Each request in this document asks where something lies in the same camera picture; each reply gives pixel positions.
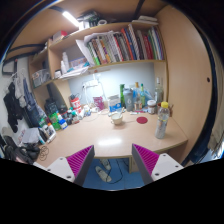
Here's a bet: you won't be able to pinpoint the tall clear glass bottle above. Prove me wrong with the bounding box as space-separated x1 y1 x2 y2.
154 77 165 105

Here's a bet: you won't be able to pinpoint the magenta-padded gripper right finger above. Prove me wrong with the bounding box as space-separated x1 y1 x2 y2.
131 143 185 186

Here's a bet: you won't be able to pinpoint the grey slipper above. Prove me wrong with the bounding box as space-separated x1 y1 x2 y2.
99 158 113 170
94 165 113 183

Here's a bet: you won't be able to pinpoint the slim green-capped bottle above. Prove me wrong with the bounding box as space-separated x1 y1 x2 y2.
139 83 147 108

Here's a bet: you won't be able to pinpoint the pink packet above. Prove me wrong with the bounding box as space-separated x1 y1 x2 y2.
93 96 106 112

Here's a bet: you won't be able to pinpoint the red and white canister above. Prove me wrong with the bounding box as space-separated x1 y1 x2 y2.
70 96 83 114

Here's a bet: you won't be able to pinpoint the hanging dark clothes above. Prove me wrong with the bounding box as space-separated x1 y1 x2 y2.
3 78 44 133

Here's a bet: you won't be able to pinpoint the white bottle with blue cap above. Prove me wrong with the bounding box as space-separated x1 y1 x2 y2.
57 114 69 130

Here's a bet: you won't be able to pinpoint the small black bag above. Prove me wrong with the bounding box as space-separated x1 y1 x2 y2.
44 98 60 116

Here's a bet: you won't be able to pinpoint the white charging cable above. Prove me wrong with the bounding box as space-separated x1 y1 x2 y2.
81 87 111 122

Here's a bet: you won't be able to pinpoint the black backpack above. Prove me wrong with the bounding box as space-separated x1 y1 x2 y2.
2 134 42 164

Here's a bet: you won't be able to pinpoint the small green bottle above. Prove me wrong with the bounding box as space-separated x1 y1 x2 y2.
48 113 61 131

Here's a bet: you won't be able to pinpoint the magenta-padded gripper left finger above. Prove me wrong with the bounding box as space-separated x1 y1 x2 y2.
45 144 96 187

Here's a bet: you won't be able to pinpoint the clear blue plastic bag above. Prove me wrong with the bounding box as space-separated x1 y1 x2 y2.
144 88 156 102

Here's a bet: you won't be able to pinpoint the clear yellow-capped drink bottle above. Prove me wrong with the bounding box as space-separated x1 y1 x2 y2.
154 101 171 140

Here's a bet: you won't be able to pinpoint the cream ceramic mug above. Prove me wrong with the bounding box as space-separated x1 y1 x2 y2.
110 111 125 126

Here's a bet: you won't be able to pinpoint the dark green tall bottle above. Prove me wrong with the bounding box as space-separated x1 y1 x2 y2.
119 83 126 108

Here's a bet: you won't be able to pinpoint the bright tube light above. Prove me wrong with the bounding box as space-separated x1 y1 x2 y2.
62 10 81 28

